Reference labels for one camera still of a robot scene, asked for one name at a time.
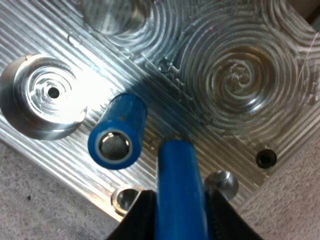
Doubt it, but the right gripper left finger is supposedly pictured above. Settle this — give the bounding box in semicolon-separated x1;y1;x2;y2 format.
107;189;158;240

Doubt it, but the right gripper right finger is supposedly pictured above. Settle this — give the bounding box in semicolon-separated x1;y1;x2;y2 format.
204;188;262;240

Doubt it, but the bright blue cylinder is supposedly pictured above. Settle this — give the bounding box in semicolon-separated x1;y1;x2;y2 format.
156;138;210;240
87;92;148;171

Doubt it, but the metal plate on aluminium frame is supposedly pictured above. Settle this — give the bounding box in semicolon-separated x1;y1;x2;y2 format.
0;0;320;223

